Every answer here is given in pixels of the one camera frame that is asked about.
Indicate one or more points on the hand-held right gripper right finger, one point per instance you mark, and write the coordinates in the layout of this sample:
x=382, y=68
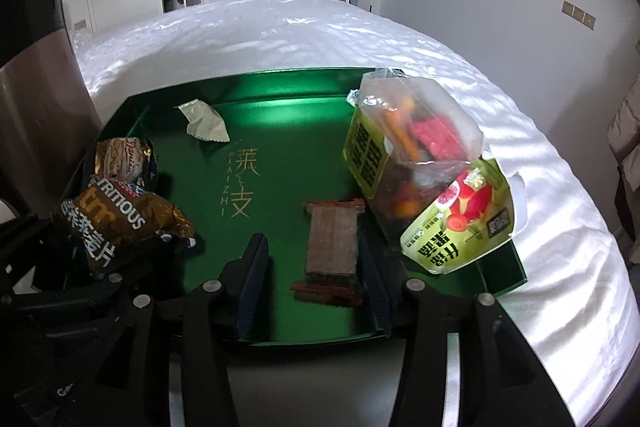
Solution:
x=377, y=287

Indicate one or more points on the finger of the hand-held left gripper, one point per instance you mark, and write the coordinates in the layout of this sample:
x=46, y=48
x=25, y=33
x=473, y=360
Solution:
x=35, y=239
x=100, y=283

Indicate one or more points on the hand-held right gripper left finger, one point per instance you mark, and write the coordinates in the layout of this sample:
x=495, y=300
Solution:
x=252, y=277

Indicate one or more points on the brown gold snack packet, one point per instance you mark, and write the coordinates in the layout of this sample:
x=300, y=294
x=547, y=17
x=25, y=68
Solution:
x=110, y=227

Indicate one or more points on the orange-ended snack bar packet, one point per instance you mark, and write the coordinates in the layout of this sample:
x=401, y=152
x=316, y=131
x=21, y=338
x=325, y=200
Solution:
x=332, y=247

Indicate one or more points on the clear bag of mixed snacks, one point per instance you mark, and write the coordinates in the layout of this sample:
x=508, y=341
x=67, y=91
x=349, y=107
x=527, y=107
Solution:
x=435, y=207

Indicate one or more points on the gold yellow snack packet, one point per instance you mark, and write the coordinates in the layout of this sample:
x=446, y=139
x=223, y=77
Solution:
x=122, y=157

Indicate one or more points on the green box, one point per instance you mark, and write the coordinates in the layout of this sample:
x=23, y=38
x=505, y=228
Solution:
x=280, y=147

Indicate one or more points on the light green snack packet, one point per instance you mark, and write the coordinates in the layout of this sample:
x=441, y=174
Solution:
x=205, y=124

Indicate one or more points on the person's left forearm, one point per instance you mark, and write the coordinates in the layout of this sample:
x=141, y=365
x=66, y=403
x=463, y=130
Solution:
x=40, y=97

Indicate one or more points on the white quilted bed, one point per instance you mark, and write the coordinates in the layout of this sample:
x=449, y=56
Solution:
x=450, y=57

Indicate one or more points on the beige jacket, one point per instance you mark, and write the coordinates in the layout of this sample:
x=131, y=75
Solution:
x=625, y=127

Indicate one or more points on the gold wall switches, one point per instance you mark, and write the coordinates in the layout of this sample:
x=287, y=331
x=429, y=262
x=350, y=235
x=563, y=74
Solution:
x=580, y=14

